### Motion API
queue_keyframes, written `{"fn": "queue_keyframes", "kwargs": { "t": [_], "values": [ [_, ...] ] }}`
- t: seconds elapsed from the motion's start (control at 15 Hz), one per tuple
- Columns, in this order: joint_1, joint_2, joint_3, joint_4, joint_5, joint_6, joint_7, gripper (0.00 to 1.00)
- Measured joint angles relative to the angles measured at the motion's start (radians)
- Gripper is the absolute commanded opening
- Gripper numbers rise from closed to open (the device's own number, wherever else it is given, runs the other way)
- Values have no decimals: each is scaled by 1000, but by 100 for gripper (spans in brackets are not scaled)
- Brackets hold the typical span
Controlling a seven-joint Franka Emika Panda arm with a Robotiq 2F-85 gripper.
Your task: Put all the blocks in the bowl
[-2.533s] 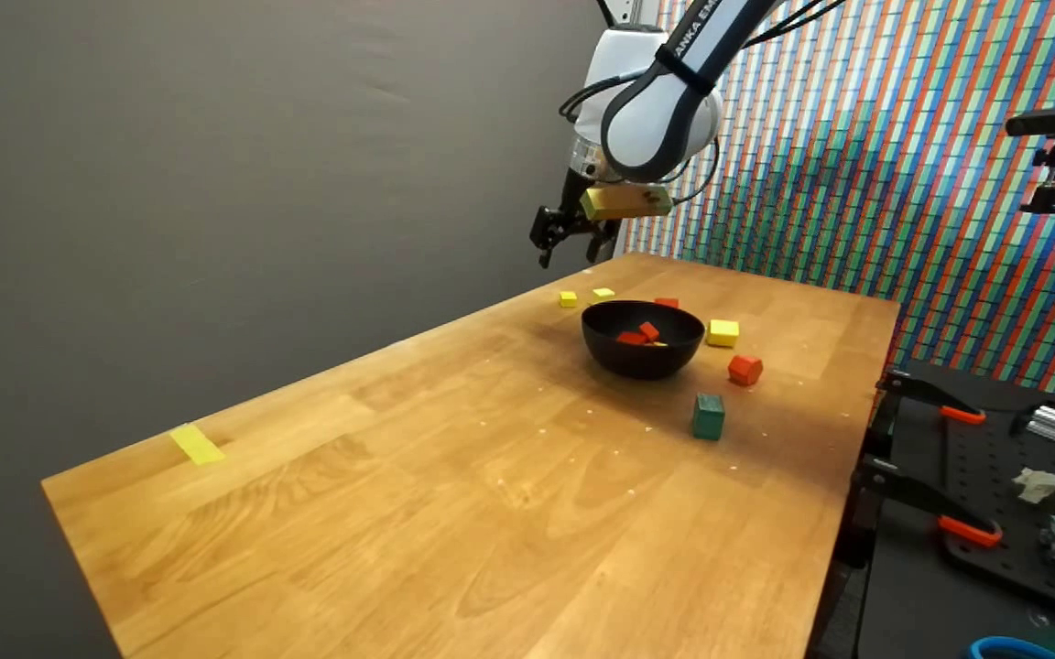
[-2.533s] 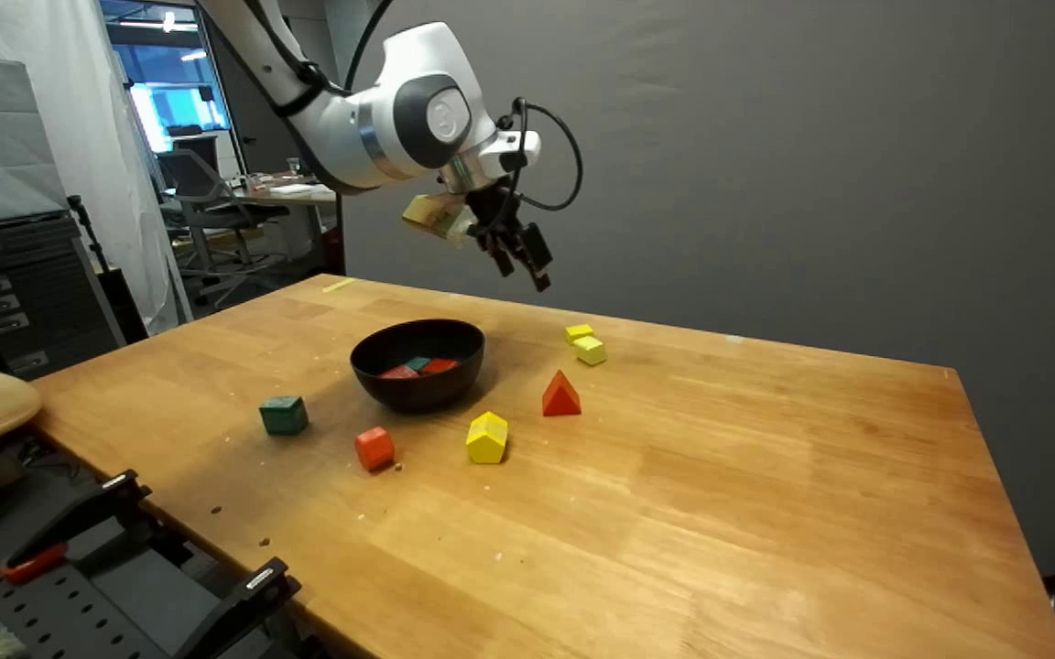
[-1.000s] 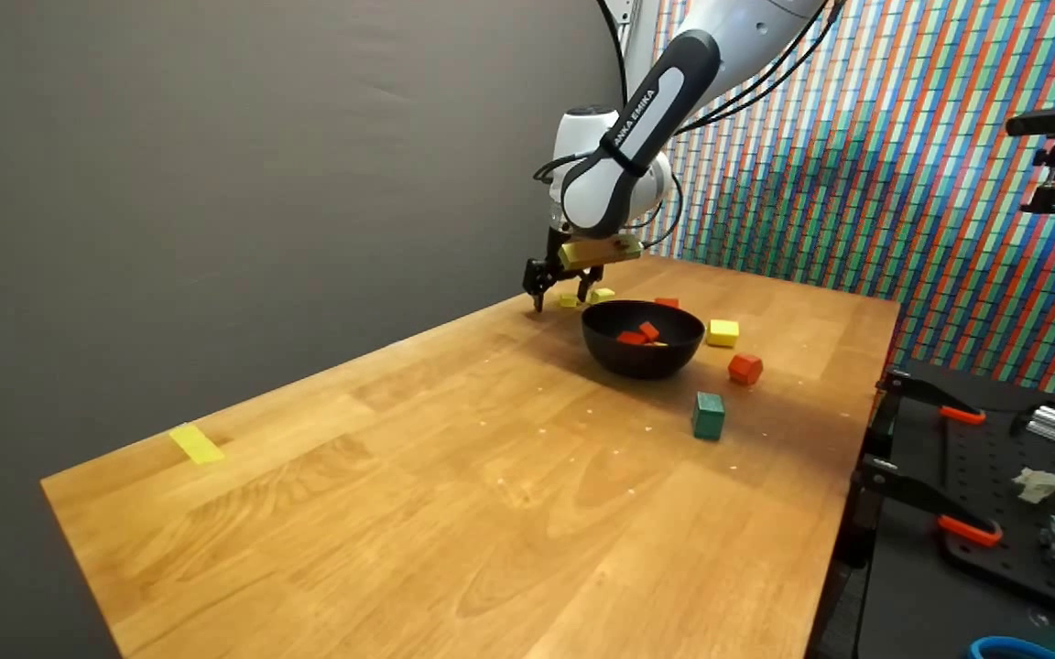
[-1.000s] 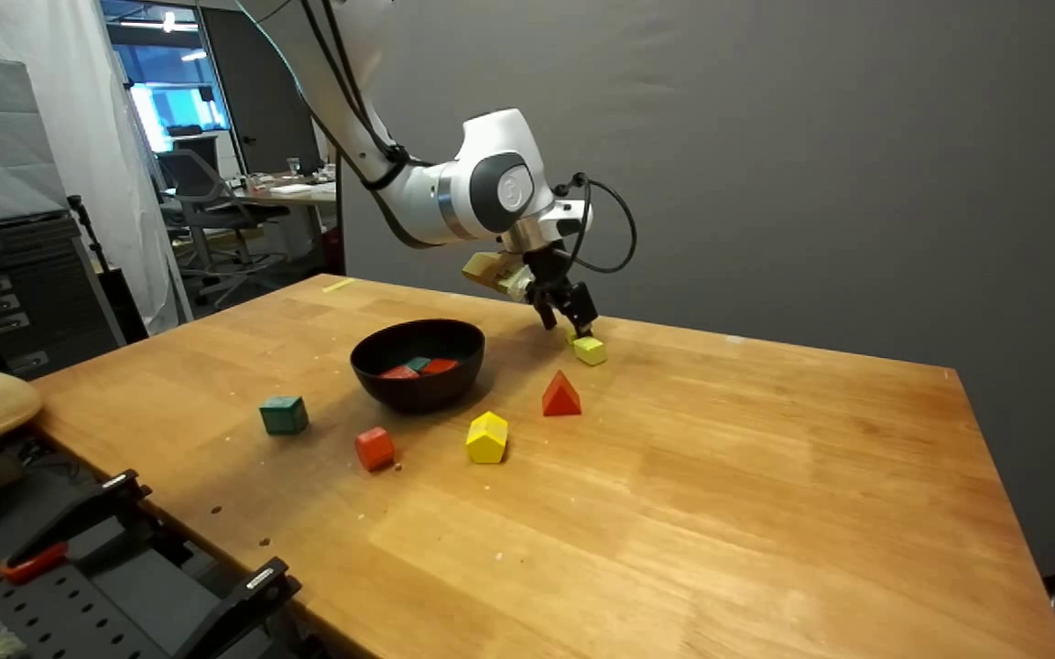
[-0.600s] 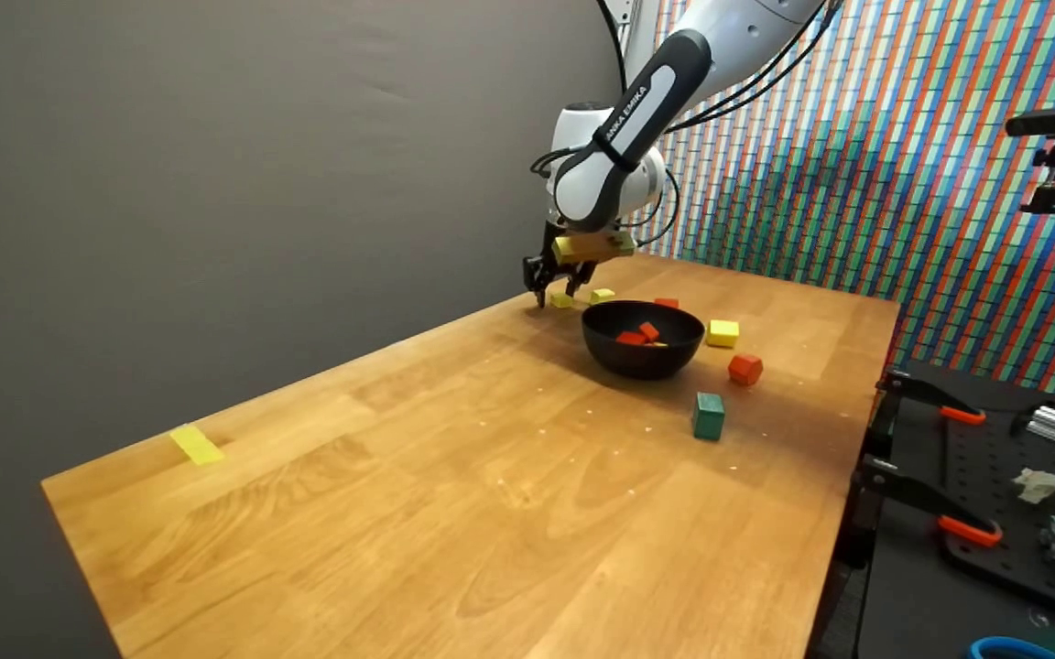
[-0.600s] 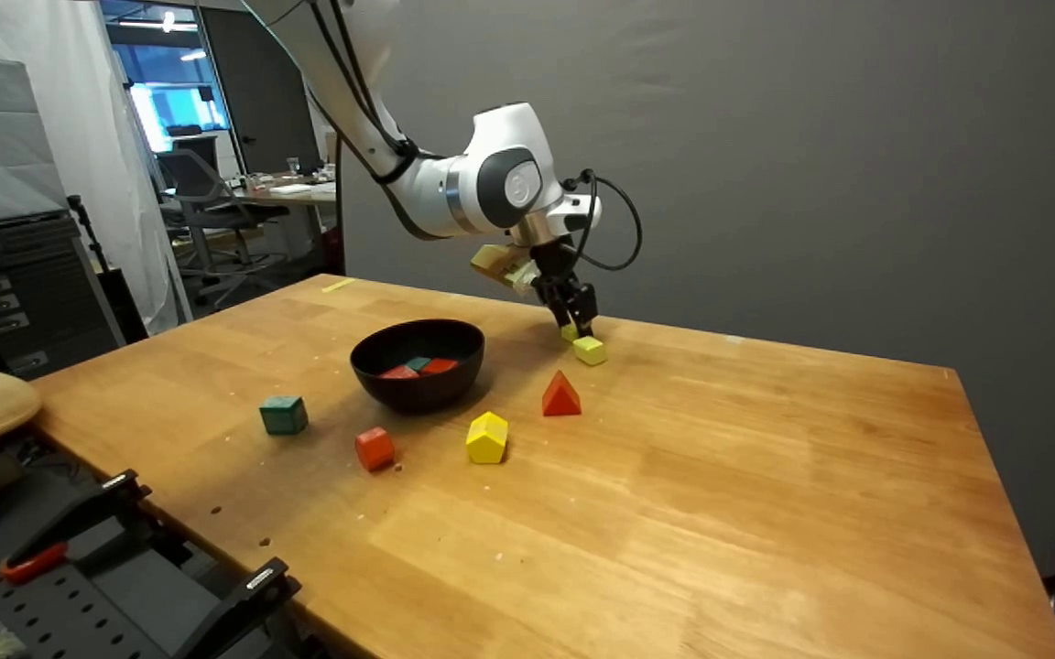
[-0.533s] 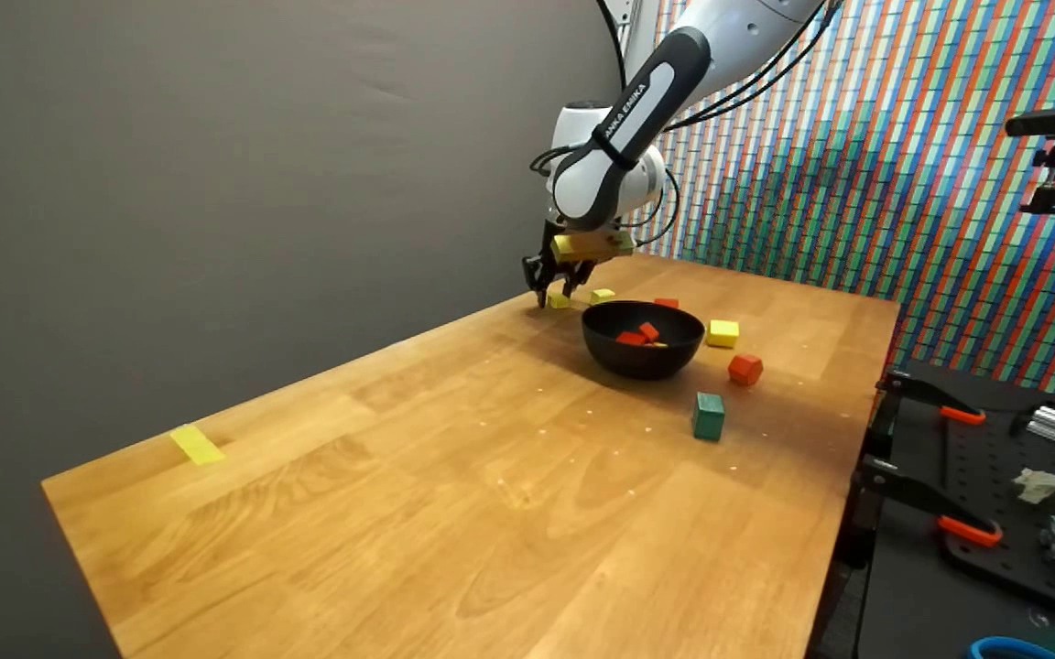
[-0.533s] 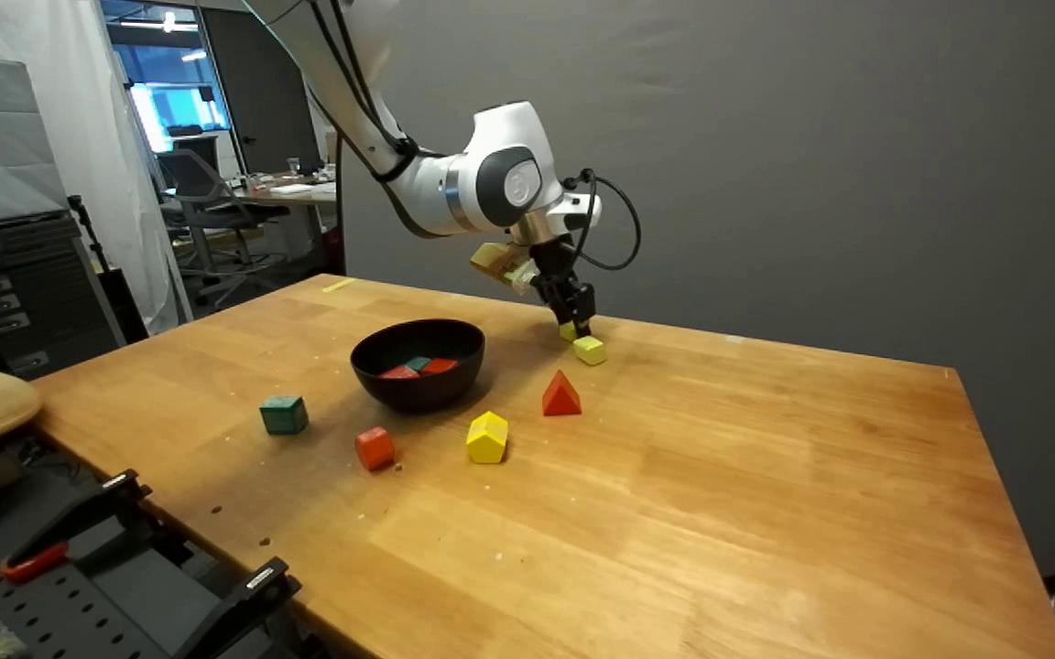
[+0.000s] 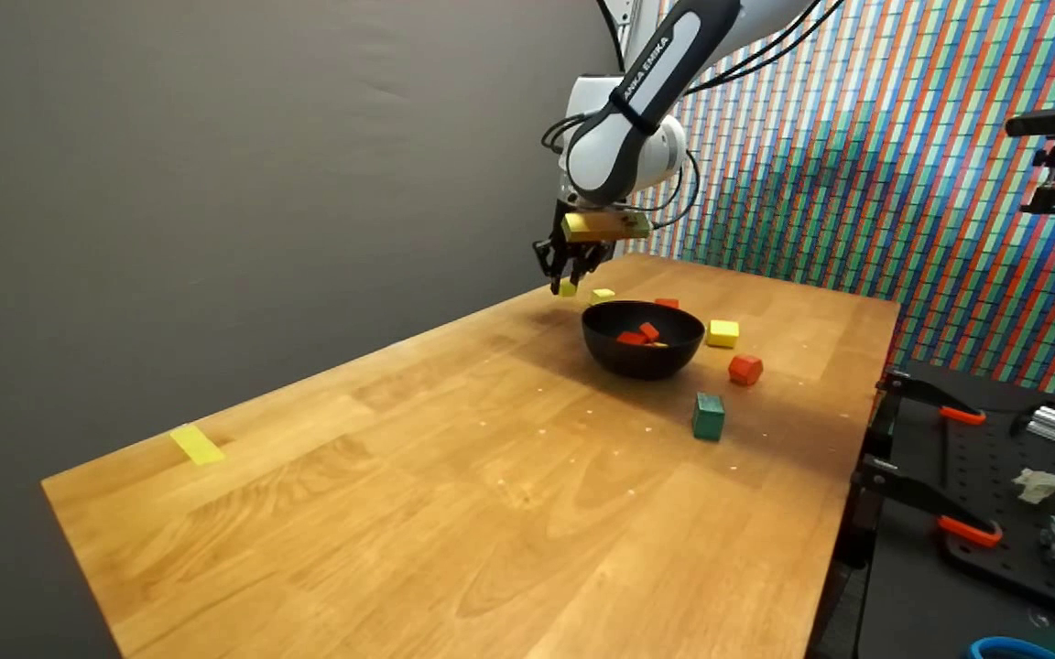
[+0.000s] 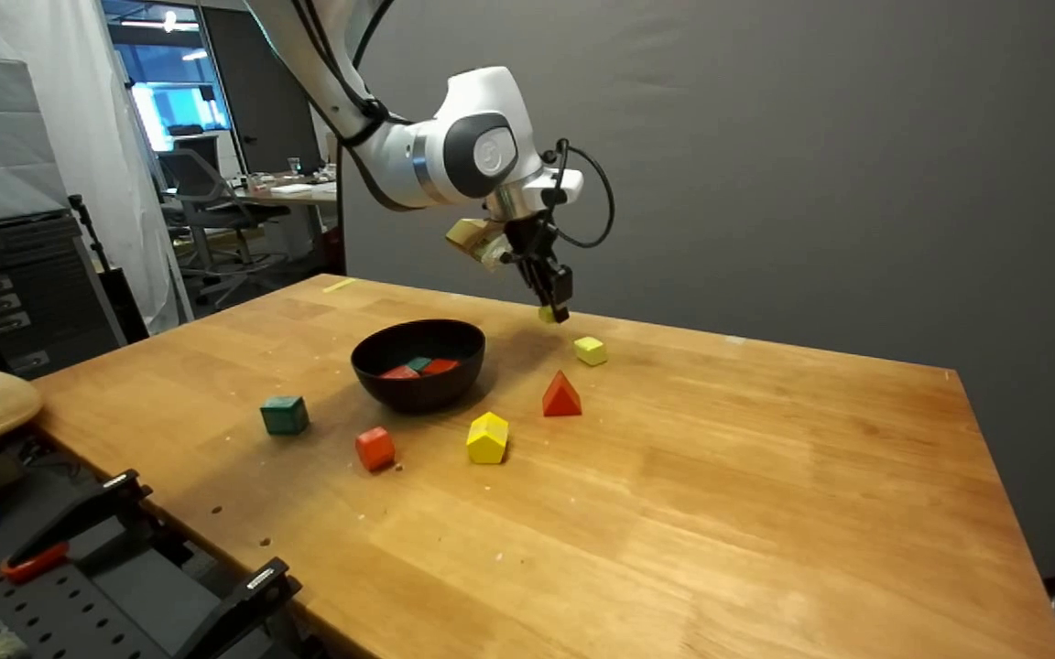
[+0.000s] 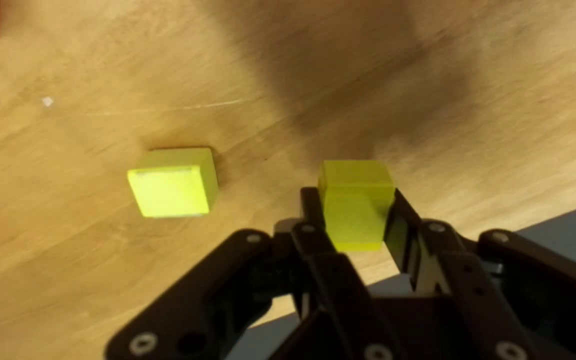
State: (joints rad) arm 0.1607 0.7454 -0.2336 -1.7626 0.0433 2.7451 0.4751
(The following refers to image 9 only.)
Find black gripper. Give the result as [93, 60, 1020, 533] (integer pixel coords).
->
[532, 196, 612, 292]

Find black bowl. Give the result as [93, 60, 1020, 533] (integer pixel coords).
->
[579, 295, 710, 381]

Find yellow house-shaped block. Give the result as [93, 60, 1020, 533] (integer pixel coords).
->
[705, 315, 743, 351]

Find orange cube block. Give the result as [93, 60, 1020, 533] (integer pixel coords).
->
[727, 351, 765, 393]

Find green cube block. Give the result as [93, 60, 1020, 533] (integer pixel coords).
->
[688, 388, 728, 445]

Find multicolour patterned screen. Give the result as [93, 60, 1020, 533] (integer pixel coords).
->
[623, 0, 1055, 404]

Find grey fabric backdrop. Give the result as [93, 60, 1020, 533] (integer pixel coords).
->
[0, 0, 667, 659]

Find yellow tape strip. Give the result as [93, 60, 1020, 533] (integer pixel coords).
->
[165, 421, 230, 467]

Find black perforated workbench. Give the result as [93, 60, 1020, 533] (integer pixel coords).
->
[801, 359, 1055, 659]

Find white crumpled object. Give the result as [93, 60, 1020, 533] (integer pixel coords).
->
[1011, 465, 1055, 509]

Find tan wrist camera mount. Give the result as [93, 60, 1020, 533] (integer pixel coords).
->
[557, 204, 657, 245]

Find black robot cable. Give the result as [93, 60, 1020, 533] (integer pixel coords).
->
[535, 107, 705, 233]

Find black clamp orange handle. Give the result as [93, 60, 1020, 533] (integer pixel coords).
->
[876, 366, 993, 433]
[856, 449, 1011, 556]

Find blue handled tool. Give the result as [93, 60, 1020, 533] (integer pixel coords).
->
[963, 632, 1055, 659]

